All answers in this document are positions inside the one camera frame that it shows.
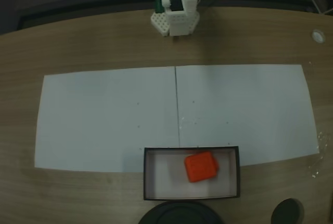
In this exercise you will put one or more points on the large black round base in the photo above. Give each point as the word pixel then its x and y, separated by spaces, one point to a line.
pixel 179 215

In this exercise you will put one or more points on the brown box with white inside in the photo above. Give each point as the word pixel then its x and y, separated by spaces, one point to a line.
pixel 166 179

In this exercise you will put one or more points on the white paper sheet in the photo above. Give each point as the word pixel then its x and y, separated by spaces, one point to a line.
pixel 104 120
pixel 247 109

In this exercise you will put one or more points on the orange cube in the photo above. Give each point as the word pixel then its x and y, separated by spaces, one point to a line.
pixel 200 166

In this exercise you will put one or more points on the small white round cap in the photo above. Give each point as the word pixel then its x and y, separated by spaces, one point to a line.
pixel 318 36

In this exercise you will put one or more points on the small black round disc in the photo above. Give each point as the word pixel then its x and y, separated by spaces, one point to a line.
pixel 287 212

